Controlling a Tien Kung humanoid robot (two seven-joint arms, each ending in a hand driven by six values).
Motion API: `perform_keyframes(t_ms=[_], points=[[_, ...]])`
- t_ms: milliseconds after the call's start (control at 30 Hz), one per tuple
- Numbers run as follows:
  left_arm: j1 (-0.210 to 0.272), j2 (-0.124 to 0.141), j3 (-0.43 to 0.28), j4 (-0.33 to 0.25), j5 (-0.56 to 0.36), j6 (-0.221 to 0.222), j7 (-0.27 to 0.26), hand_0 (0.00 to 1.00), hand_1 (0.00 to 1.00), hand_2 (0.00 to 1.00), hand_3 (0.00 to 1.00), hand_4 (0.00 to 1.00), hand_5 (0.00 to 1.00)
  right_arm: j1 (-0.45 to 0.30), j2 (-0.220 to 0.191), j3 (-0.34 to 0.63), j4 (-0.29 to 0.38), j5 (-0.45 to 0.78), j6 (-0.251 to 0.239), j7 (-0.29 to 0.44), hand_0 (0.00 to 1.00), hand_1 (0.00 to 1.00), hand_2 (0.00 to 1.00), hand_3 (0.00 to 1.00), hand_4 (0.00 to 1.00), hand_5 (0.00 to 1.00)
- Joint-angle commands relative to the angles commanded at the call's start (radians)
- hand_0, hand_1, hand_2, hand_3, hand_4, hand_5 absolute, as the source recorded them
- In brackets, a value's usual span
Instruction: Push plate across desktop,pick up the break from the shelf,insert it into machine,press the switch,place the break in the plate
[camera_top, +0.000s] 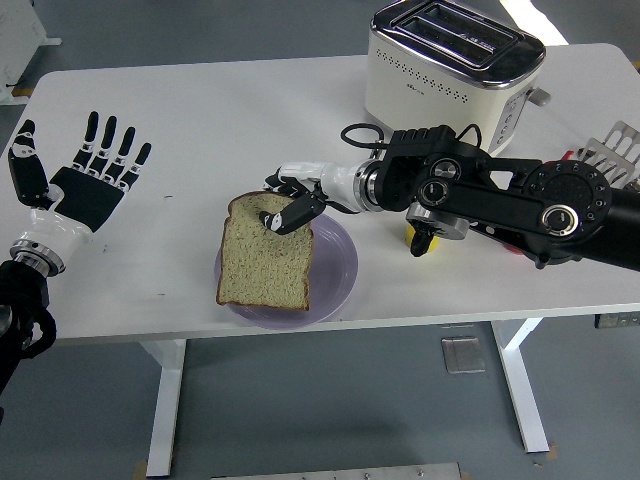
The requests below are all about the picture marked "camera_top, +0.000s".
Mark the brown bread slice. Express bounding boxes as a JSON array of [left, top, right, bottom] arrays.
[[215, 191, 317, 313]]

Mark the yellow squeeze bottle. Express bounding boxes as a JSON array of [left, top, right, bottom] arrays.
[[404, 224, 442, 256]]

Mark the metal floor socket cover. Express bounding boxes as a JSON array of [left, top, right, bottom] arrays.
[[440, 337, 487, 375]]

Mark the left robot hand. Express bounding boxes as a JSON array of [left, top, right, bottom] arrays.
[[7, 110, 153, 252]]

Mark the cream and chrome toaster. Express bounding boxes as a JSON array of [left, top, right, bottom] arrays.
[[363, 0, 554, 157]]

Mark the white table leg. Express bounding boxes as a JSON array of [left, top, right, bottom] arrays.
[[489, 317, 551, 455], [139, 338, 189, 478]]

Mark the grey table control panel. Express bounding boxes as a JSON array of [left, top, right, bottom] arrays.
[[593, 312, 640, 330]]

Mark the metal toast rack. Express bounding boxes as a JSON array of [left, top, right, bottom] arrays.
[[578, 119, 640, 190]]

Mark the purple plate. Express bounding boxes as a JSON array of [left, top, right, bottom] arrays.
[[214, 212, 360, 330]]

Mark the white cabinet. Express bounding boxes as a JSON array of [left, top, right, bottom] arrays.
[[0, 0, 64, 107]]

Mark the red squeeze bottle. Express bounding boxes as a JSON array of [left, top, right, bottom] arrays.
[[501, 148, 584, 257]]

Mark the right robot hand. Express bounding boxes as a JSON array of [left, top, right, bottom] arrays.
[[258, 160, 369, 236]]

